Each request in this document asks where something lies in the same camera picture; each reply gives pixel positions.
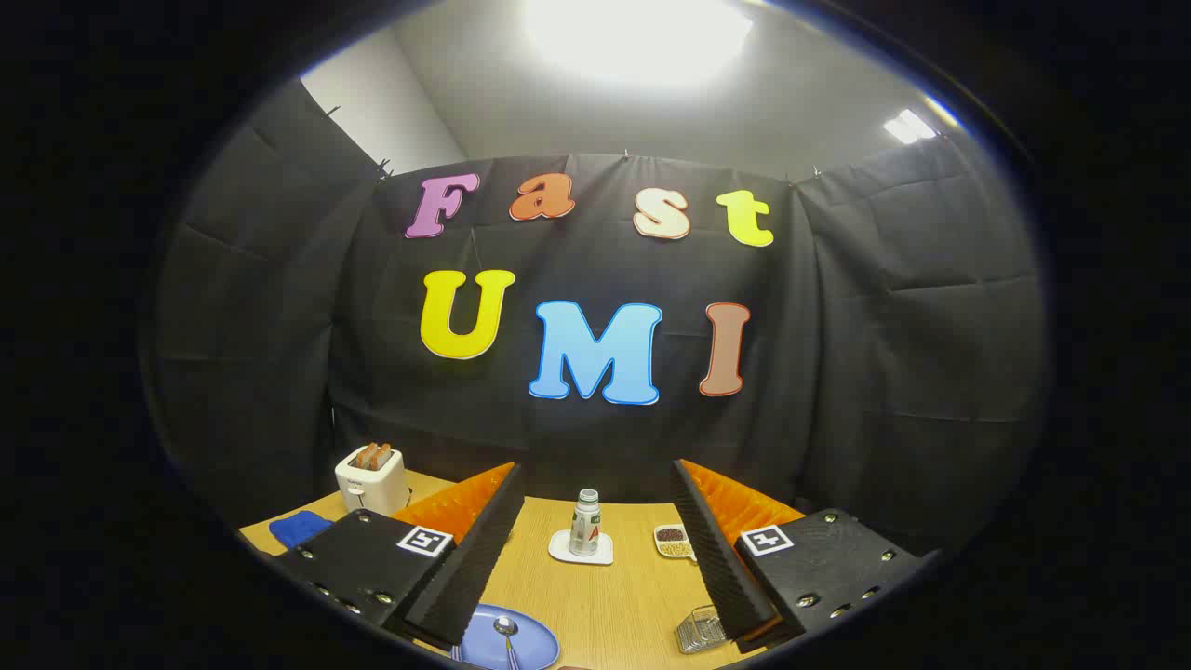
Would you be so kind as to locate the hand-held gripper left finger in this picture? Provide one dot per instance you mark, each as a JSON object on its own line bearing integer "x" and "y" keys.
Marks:
{"x": 475, "y": 568}

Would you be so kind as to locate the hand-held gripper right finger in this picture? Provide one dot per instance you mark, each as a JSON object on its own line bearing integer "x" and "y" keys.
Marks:
{"x": 712, "y": 558}

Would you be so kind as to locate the white divided dish with grains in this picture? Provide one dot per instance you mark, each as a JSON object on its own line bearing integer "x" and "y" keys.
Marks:
{"x": 675, "y": 544}

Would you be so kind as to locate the white square coaster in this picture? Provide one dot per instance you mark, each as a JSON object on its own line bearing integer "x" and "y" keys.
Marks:
{"x": 558, "y": 549}

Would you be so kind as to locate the blue round plate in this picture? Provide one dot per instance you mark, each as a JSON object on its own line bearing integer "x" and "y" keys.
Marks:
{"x": 535, "y": 642}

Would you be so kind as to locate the white drink bottle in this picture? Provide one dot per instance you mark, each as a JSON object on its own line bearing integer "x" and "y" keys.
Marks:
{"x": 584, "y": 530}

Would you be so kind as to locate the white toaster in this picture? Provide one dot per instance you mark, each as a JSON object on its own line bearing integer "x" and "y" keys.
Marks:
{"x": 372, "y": 489}

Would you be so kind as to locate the brown toast slice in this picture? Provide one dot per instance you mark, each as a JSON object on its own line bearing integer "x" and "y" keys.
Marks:
{"x": 382, "y": 456}
{"x": 367, "y": 456}

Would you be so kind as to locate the blue folded cloth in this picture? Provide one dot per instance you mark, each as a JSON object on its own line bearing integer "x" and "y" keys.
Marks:
{"x": 298, "y": 529}

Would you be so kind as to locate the small ceiling light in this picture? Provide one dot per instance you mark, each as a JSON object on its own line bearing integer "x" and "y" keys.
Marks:
{"x": 907, "y": 126}

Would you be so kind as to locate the large ceiling light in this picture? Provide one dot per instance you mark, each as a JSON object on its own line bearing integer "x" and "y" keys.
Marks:
{"x": 637, "y": 37}

